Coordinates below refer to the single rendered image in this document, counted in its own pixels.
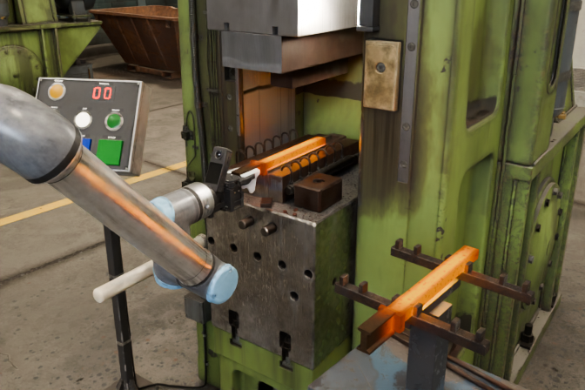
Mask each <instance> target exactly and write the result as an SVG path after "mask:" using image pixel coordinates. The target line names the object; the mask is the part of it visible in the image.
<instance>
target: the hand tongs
mask: <svg viewBox="0 0 585 390"><path fill-rule="evenodd" d="M409 335H410V331H409V330H407V329H406V328H405V329H404V331H403V332H402V333H397V332H394V335H392V336H391V337H392V338H393V339H395V340H398V341H399V342H400V343H402V344H404V345H405V346H409ZM447 360H451V361H452V362H454V363H456V364H457V365H459V366H462V367H464V368H466V369H467V370H468V371H470V372H472V373H474V374H476V375H478V376H480V377H482V378H483V379H484V380H487V381H488V382H490V383H492V384H494V385H496V386H497V387H499V388H501V389H503V390H514V389H513V388H511V387H509V386H507V385H505V384H503V383H501V382H500V381H498V380H496V379H494V378H492V377H491V376H489V375H487V374H485V373H483V372H482V371H480V370H478V369H476V368H474V367H473V366H470V365H469V364H467V363H465V362H464V361H462V360H459V359H457V358H455V357H454V356H452V355H450V354H447ZM446 368H448V369H450V370H451V371H453V372H455V373H457V374H459V375H460V376H461V377H463V378H465V379H467V380H469V381H471V382H472V383H474V384H475V385H477V386H478V387H481V388H483V389H484V390H495V389H494V388H492V387H490V386H489V385H487V384H485V383H483V382H481V381H480V380H477V379H476V378H475V377H473V376H471V375H469V374H468V373H465V372H463V371H462V370H460V369H459V368H457V367H456V366H453V365H452V364H450V363H448V362H447V366H446Z"/></svg>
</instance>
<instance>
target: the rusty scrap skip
mask: <svg viewBox="0 0 585 390"><path fill-rule="evenodd" d="M89 12H90V13H92V14H93V15H94V17H95V20H98V21H102V23H101V24H100V26H101V27H102V29H103V30H104V32H105V34H106V35H107V37H108V38H109V39H110V40H111V42H112V43H113V45H114V46H115V48H116V49H117V51H118V53H119V54H120V56H121V57H122V58H123V60H124V61H125V62H126V63H128V64H127V70H128V71H131V72H144V73H149V74H153V75H158V76H162V77H163V78H168V79H175V78H181V63H180V46H179V28H178V8H174V7H172V6H163V5H148V6H136V7H124V8H111V9H99V10H90V11H89ZM158 69H162V70H165V71H162V70H158Z"/></svg>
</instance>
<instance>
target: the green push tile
mask: <svg viewBox="0 0 585 390"><path fill-rule="evenodd" d="M123 142H124V141H122V140H109V139H99V140H98V146H97V158H99V159H100V160H101V161H102V162H103V163H105V164H106V165H117V166H120V162H121V155H122V149H123Z"/></svg>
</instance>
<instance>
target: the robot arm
mask: <svg viewBox="0 0 585 390"><path fill-rule="evenodd" d="M82 140H83V139H82V134H81V132H80V130H79V129H78V128H77V127H76V126H74V125H73V124H72V123H71V122H70V121H68V120H67V119H66V118H64V117H63V116H62V115H60V114H59V113H57V112H56V111H54V110H53V109H51V108H50V107H49V106H48V105H46V104H44V103H43V102H41V101H40V100H38V99H36V98H35V97H33V96H31V95H30V94H28V93H26V92H24V91H21V90H19V89H18V88H16V87H13V86H10V85H6V84H0V163H1V164H3V165H5V166H7V167H8V168H10V169H11V170H12V171H14V172H15V173H17V174H18V175H20V176H22V177H23V178H25V179H26V180H28V181H29V182H30V183H32V184H33V185H42V184H46V183H47V184H49V185H50V186H52V187H53V188H54V189H56V190H57V191H59V192H60V193H62V194H63V195H64V196H65V197H66V198H68V199H69V200H71V201H72V202H73V203H75V204H76V205H78V206H79V207H80V208H82V209H83V210H85V211H86V212H88V213H89V214H90V215H91V216H92V217H93V218H95V219H97V220H98V221H99V222H101V223H102V224H103V225H105V226H107V227H108V228H109V229H111V230H112V231H113V232H115V233H116V234H117V235H118V236H120V237H121V238H122V239H124V240H125V241H127V242H128V243H129V244H131V245H133V246H134V247H135V248H137V249H138V250H139V251H141V252H142V253H143V254H144V255H146V256H147V257H148V258H150V259H151V260H153V268H152V270H153V273H154V277H155V280H156V282H157V283H158V284H159V285H160V286H162V287H163V288H169V289H180V288H185V289H187V290H189V291H190V292H192V293H195V294H197V295H198V296H200V297H202V298H204V299H206V300H207V301H208V302H212V303H214V304H222V303H224V302H226V301H227V300H228V299H229V298H230V297H231V296H232V294H233V293H234V291H235V289H236V286H237V284H238V278H239V276H238V272H237V270H236V269H235V268H234V267H233V266H232V265H230V264H226V263H225V262H223V261H221V260H220V259H218V258H217V257H216V256H215V255H214V254H212V253H211V252H210V251H209V250H207V249H206V248H204V247H203V246H202V245H200V244H199V243H198V242H197V241H196V240H195V239H193V238H192V237H191V236H190V225H192V224H194V223H196V222H198V221H200V220H201V219H204V218H209V219H211V218H213V213H215V212H217V211H219V210H220V211H224V212H233V211H235V210H237V209H239V208H240V207H242V206H244V192H242V191H241V188H242V189H245V188H247V189H248V191H249V192H250V193H253V192H254V191H255V185H256V179H257V176H258V175H259V173H260V170H259V169H257V168H256V169H254V170H251V171H249V172H246V173H244V174H242V175H240V176H237V175H234V174H232V171H234V170H236V169H238V168H235V169H234V168H233V169H229V170H228V168H229V164H230V161H231V158H232V151H231V150H229V149H227V148H225V147H219V146H215V147H214V148H213V151H212V157H211V161H210V164H209V167H208V171H207V173H206V177H205V182H204V183H203V184H202V183H199V182H194V183H192V184H189V185H186V186H184V187H182V188H180V189H178V190H176V191H174V192H170V193H167V194H165V195H164V196H160V197H156V198H154V199H153V200H152V201H148V200H147V199H146V198H145V197H144V196H142V195H141V194H140V193H139V192H137V191H136V190H135V189H134V188H133V187H132V186H130V185H129V184H128V183H127V182H125V181H124V180H123V179H122V178H121V177H119V176H118V175H117V174H116V173H115V172H114V171H113V170H112V169H111V168H110V167H108V166H107V165H106V164H105V163H103V162H102V161H101V160H100V159H99V158H97V157H96V156H95V155H94V154H93V153H91V152H90V151H89V150H88V149H87V148H85V147H84V146H83V145H82ZM238 205H240V206H239V207H237V208H235V209H234V207H236V206H238ZM224 208H225V209H224ZM226 209H227V210H226Z"/></svg>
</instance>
